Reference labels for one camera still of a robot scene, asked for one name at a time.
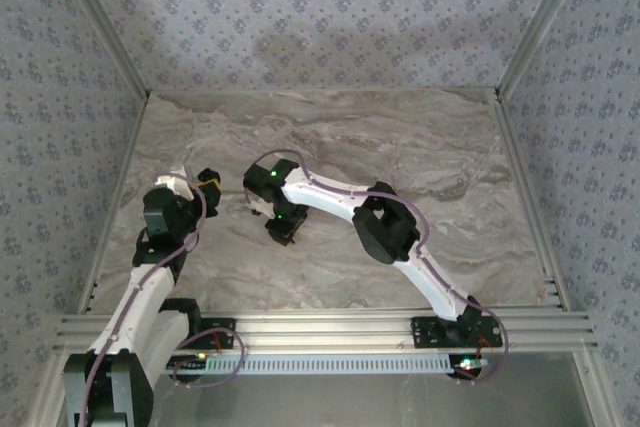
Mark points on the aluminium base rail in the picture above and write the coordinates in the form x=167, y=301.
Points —
x=320, y=332

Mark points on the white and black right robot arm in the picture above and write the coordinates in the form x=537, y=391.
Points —
x=330, y=194

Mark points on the aluminium frame post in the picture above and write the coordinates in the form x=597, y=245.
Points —
x=597, y=387
x=45, y=392
x=109, y=29
x=540, y=22

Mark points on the black controller board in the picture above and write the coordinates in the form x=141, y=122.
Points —
x=187, y=364
x=467, y=368

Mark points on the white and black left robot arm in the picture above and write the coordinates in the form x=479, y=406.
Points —
x=145, y=297

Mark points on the aluminium table edge rail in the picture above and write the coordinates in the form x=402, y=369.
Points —
x=127, y=157
x=517, y=147

